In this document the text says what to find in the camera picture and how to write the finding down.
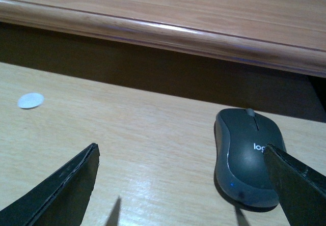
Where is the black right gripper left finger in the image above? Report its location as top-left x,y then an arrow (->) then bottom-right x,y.
1,143 -> 99,225

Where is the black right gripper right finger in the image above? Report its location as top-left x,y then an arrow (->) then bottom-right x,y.
263,145 -> 325,225

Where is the grey wireless computer mouse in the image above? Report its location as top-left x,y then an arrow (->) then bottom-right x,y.
214,108 -> 286,208

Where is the white round sticker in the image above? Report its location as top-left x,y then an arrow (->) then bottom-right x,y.
17,93 -> 44,109

